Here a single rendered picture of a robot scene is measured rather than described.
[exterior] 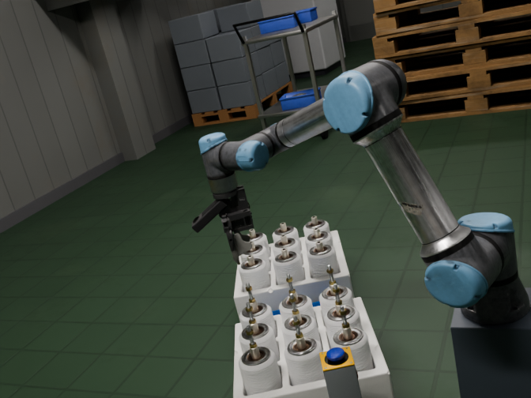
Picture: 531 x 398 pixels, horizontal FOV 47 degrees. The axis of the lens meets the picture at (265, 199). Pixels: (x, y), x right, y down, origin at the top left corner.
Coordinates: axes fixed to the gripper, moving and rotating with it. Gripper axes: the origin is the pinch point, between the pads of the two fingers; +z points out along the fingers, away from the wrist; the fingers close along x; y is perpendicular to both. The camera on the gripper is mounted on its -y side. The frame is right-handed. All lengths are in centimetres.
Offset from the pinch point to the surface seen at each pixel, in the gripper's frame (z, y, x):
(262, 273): 19.8, 6.8, 27.6
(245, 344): 18.1, -2.9, -15.6
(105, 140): 20, -87, 350
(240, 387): 24.3, -6.4, -24.5
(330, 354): 9.3, 15.8, -43.4
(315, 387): 24.3, 11.7, -32.6
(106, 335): 42, -57, 57
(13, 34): -77, -116, 299
